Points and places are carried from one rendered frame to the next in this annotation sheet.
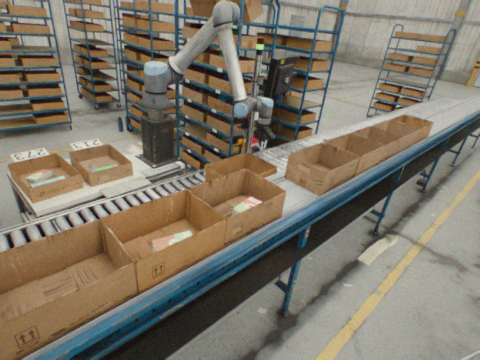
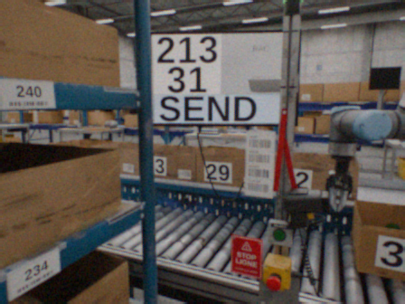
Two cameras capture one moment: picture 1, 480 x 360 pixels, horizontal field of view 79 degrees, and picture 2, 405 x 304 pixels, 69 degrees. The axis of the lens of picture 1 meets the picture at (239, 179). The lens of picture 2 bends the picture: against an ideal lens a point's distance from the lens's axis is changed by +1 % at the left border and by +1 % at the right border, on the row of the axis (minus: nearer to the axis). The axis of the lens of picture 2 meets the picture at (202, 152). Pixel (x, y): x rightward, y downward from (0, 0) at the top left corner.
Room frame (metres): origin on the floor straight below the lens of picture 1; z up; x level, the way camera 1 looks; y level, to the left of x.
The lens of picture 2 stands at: (2.81, 0.66, 1.32)
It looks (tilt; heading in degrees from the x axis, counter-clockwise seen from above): 9 degrees down; 250
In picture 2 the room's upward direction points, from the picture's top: straight up
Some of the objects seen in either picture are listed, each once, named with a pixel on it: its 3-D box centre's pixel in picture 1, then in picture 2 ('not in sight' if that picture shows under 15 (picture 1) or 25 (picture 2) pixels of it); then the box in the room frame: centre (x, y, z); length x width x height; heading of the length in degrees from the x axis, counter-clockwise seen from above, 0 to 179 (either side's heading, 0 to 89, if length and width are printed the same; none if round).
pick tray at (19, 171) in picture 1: (46, 176); not in sight; (1.55, 1.20, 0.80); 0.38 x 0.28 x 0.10; 51
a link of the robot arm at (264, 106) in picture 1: (265, 107); (344, 124); (2.00, -0.12, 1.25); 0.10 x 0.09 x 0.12; 72
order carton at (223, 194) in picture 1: (236, 204); not in sight; (1.21, 0.00, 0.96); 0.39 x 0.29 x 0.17; 136
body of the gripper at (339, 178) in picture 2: (261, 131); (340, 172); (2.01, -0.12, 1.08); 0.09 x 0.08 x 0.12; 47
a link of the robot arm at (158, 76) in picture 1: (156, 76); not in sight; (2.07, 0.64, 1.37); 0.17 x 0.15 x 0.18; 162
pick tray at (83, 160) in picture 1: (101, 163); not in sight; (1.79, 0.97, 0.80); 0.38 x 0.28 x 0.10; 47
